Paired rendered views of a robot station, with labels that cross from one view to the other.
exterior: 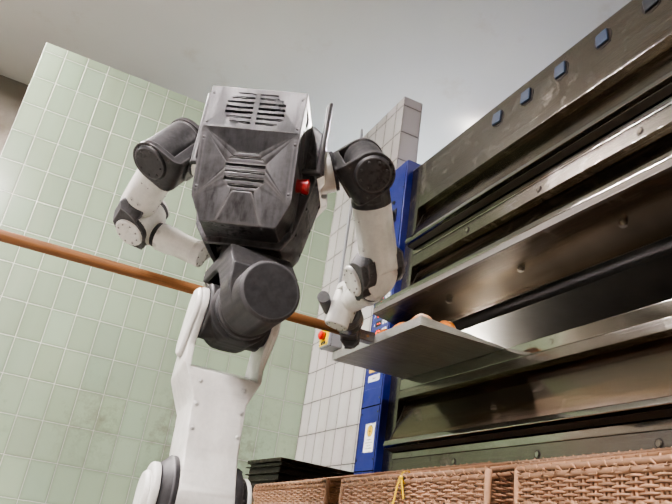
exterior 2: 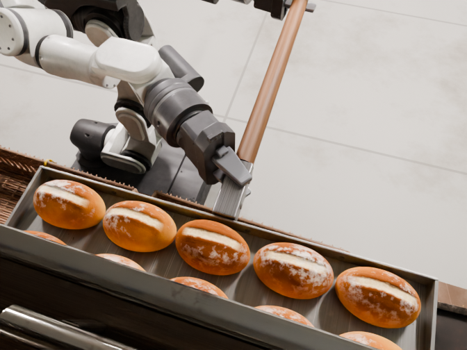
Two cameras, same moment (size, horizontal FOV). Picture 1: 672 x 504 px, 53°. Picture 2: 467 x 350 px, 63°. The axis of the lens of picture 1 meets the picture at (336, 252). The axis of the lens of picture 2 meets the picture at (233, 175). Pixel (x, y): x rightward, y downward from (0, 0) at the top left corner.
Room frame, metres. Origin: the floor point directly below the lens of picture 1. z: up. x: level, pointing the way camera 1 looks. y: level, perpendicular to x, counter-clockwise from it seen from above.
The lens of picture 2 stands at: (2.15, -0.30, 1.66)
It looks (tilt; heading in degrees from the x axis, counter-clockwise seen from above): 59 degrees down; 130
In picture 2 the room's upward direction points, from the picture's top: straight up
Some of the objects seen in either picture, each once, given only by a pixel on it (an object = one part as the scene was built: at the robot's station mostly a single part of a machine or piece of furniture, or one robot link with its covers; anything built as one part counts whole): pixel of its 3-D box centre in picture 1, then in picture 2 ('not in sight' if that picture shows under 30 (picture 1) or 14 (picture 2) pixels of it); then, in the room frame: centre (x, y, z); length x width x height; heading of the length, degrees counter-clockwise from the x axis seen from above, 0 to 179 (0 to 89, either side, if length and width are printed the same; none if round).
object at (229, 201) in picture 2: (359, 335); (233, 192); (1.99, -0.11, 1.19); 0.09 x 0.04 x 0.03; 113
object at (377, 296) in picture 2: not in sight; (379, 294); (2.21, -0.11, 1.21); 0.10 x 0.07 x 0.05; 22
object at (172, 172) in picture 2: not in sight; (142, 160); (1.22, 0.15, 0.19); 0.64 x 0.52 x 0.33; 23
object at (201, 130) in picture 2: (348, 322); (198, 133); (1.88, -0.07, 1.19); 0.12 x 0.10 x 0.13; 168
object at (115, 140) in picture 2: not in sight; (131, 147); (1.19, 0.14, 0.28); 0.21 x 0.20 x 0.13; 23
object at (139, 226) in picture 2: not in sight; (137, 223); (1.93, -0.23, 1.21); 0.10 x 0.07 x 0.06; 24
